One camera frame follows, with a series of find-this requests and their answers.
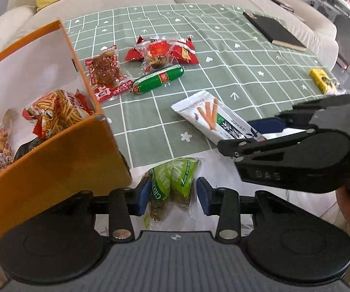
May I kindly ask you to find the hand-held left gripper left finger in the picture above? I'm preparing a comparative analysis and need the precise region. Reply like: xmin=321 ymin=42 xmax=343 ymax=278
xmin=67 ymin=178 xmax=151 ymax=242

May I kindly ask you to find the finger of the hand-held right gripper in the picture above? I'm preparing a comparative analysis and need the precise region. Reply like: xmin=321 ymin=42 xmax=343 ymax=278
xmin=247 ymin=94 xmax=350 ymax=134
xmin=218 ymin=128 xmax=320 ymax=160

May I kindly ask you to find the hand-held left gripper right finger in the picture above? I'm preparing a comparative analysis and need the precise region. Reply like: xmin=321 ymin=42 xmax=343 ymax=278
xmin=196 ymin=176 xmax=288 ymax=242

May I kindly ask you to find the green pea packet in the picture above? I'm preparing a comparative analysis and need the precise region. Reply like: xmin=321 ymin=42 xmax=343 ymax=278
xmin=143 ymin=156 xmax=204 ymax=228

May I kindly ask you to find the white stick snack packet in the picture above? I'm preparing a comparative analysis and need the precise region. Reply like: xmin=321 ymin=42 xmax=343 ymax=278
xmin=171 ymin=90 xmax=268 ymax=146

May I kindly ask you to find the orange cardboard box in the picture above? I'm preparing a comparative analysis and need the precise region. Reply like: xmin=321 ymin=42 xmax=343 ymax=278
xmin=0 ymin=20 xmax=133 ymax=262

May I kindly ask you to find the green sausage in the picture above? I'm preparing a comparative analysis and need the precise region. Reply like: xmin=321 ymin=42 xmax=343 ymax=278
xmin=131 ymin=64 xmax=185 ymax=96

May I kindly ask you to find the red snack packet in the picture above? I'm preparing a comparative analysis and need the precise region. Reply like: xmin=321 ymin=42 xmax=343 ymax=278
xmin=124 ymin=35 xmax=199 ymax=65

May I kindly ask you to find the clear packet with red label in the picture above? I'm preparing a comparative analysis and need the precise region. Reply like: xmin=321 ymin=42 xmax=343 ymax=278
xmin=134 ymin=36 xmax=181 ymax=70

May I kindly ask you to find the fried sticks snack packet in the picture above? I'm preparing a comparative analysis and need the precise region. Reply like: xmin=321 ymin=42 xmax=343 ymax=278
xmin=22 ymin=89 xmax=95 ymax=140

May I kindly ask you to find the dark green packet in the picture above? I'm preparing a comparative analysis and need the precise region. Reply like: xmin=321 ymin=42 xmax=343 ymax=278
xmin=13 ymin=137 xmax=46 ymax=163

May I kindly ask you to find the red braised meat packet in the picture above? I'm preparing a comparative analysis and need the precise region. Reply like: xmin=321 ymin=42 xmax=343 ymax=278
xmin=85 ymin=45 xmax=133 ymax=103

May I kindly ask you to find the green grid tablecloth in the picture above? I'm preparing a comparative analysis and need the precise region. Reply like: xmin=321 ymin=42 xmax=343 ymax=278
xmin=62 ymin=3 xmax=350 ymax=171

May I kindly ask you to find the small yellow box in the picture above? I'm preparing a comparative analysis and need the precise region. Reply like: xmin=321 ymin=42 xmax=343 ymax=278
xmin=309 ymin=68 xmax=340 ymax=95

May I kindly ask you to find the black notebook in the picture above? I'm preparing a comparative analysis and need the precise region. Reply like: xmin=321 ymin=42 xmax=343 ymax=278
xmin=242 ymin=11 xmax=307 ymax=52

